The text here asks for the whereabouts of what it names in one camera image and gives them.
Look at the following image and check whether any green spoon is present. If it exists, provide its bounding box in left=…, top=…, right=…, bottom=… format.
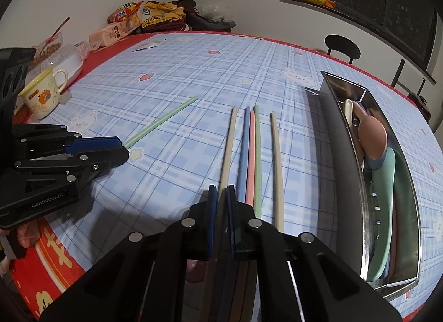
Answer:
left=366, top=147, right=397, bottom=282

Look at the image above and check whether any yellow rimmed mug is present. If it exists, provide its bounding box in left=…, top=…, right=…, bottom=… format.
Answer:
left=18, top=67, right=69, bottom=120

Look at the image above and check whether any pink snack packet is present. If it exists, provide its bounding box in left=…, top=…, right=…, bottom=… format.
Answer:
left=89, top=19, right=131, bottom=48

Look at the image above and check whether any small white paper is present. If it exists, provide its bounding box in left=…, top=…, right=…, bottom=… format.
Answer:
left=132, top=40, right=162, bottom=53

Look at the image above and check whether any clear plastic food container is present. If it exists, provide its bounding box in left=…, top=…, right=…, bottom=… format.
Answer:
left=32, top=32, right=86, bottom=88

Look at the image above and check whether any thin red stick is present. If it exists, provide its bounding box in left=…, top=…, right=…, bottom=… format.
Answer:
left=44, top=17, right=71, bottom=46

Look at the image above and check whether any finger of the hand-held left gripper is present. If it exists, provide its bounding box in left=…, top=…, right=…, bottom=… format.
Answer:
left=15, top=146, right=130, bottom=183
left=13, top=124, right=122, bottom=155

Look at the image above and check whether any brown rice cooker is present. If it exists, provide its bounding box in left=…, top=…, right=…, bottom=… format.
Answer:
left=408, top=93, right=432, bottom=123

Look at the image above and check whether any white spoon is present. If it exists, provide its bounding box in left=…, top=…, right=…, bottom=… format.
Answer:
left=343, top=98, right=365, bottom=168

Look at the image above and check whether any yellow snack bag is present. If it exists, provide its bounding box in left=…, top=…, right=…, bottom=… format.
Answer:
left=139, top=0, right=185, bottom=29

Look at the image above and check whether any blue spoon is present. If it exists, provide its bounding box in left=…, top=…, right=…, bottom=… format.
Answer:
left=365, top=149, right=390, bottom=172

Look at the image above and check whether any stainless steel utensil tray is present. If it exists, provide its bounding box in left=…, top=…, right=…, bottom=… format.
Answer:
left=320, top=70, right=423, bottom=300

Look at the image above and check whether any black round chair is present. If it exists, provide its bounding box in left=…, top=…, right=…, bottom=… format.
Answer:
left=324, top=34, right=362, bottom=66

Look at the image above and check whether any pink spoon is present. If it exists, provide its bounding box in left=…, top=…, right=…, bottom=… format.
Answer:
left=357, top=115, right=388, bottom=161

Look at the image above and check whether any orange packet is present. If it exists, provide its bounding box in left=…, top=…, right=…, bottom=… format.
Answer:
left=298, top=0, right=336, bottom=10

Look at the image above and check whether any black metal frame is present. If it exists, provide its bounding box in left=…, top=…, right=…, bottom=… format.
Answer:
left=390, top=58, right=427, bottom=98

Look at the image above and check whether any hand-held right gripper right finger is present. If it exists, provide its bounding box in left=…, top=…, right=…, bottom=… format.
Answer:
left=226, top=187, right=404, bottom=322

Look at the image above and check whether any orange snack bag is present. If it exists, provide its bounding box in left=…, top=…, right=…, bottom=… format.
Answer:
left=107, top=1, right=145, bottom=26

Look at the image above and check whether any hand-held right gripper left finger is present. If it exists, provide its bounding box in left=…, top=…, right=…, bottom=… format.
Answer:
left=40, top=185, right=218, bottom=322

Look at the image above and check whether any person's left hand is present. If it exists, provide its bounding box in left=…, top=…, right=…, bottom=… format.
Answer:
left=17, top=225, right=44, bottom=248

